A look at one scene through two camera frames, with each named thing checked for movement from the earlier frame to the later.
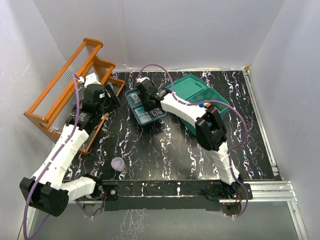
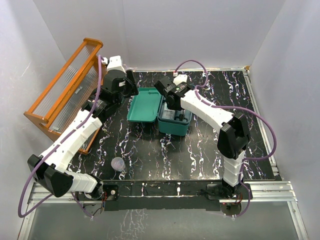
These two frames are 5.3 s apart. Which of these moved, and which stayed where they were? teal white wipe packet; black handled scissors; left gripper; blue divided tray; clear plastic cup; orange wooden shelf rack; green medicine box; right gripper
Moved: left gripper; right gripper; black handled scissors; teal white wipe packet; blue divided tray; green medicine box
Stayed: orange wooden shelf rack; clear plastic cup
